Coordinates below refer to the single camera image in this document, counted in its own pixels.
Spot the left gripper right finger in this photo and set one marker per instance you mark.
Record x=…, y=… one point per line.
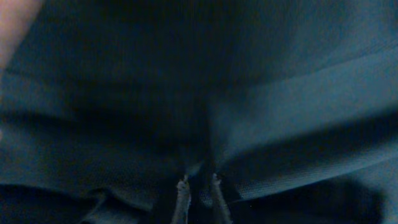
x=221, y=212

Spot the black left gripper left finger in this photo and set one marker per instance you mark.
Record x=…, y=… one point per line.
x=183, y=200

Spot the black t-shirt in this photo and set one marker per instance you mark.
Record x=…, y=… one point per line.
x=106, y=105

